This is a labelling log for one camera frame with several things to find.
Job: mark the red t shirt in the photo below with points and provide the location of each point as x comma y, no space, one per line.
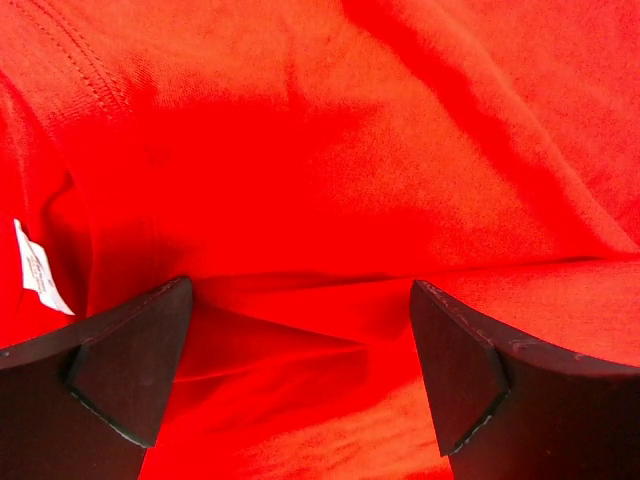
303,162

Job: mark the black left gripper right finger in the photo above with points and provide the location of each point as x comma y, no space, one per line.
508,405

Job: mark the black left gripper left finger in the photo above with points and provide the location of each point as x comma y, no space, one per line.
87,401

